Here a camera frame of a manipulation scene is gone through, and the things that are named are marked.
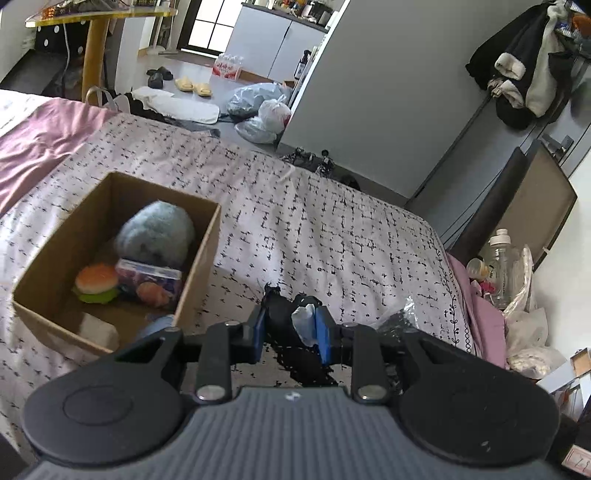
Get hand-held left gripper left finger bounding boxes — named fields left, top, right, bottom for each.
left=113, top=305, right=269, bottom=405

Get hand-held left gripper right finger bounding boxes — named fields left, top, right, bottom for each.
left=313, top=306, right=468, bottom=405

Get black lace garment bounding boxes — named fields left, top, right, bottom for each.
left=260, top=283, right=419, bottom=387

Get brown cardboard box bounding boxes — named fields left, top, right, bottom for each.
left=11, top=171, right=223, bottom=356

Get blue tissue packet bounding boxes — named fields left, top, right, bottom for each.
left=115, top=258, right=184, bottom=309

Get light blue plush toy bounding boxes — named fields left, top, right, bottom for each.
left=113, top=199, right=197, bottom=269

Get burger plush toy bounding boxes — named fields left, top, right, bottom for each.
left=72, top=263, right=121, bottom=305

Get white soft block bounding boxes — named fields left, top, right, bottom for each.
left=80, top=312, right=120, bottom=352

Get clear plastic wrapper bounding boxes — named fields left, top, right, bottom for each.
left=376, top=295, right=421, bottom=334

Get blue cloth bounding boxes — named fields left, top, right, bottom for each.
left=138, top=314, right=177, bottom=343

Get small black gadgets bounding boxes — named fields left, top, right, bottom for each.
left=281, top=146, right=339, bottom=177

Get large clear plastic bottle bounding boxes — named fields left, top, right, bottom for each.
left=482, top=228, right=526, bottom=311

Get clear plastic bag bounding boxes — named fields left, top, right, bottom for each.
left=234, top=117, right=278, bottom=144

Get white crinkled plastic bag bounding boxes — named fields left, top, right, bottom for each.
left=502, top=246, right=567, bottom=380

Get white red-print plastic bag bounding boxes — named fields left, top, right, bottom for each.
left=257, top=94, right=292, bottom=135

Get white floor cloth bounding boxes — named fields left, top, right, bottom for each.
left=131, top=87, right=221, bottom=125

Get grey plastic bag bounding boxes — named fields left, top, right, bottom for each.
left=226, top=82, right=292, bottom=116

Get dark leaning board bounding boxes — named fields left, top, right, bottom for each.
left=445, top=138, right=578, bottom=274

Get black floor cloth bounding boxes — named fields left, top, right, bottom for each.
left=113, top=94, right=177, bottom=124

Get red-white water bottle pack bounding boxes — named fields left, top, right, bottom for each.
left=212, top=52, right=246, bottom=80

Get pair of black slippers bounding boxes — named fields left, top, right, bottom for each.
left=146, top=66, right=174, bottom=90

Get white cabinet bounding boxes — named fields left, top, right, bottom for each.
left=223, top=4, right=329, bottom=84

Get yellow table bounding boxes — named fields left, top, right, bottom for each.
left=25, top=0, right=179, bottom=103

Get hanging black-white clothes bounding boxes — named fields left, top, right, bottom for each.
left=465, top=0, right=591, bottom=131

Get tote bag handle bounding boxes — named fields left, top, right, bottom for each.
left=85, top=85, right=122, bottom=110

